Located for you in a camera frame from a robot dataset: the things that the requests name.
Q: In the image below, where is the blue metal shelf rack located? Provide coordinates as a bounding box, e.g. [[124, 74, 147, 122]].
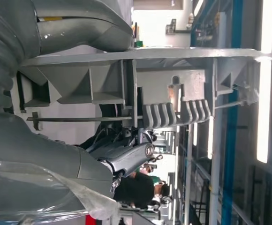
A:
[[190, 0, 244, 225]]

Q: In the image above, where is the person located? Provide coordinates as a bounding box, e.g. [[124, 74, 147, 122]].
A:
[[113, 164, 171, 209]]

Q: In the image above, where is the white ceiling light strip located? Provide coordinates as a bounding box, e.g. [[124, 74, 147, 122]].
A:
[[256, 0, 272, 164], [207, 116, 215, 160]]

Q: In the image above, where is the clear plastic film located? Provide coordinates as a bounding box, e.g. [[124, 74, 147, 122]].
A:
[[0, 161, 121, 225]]

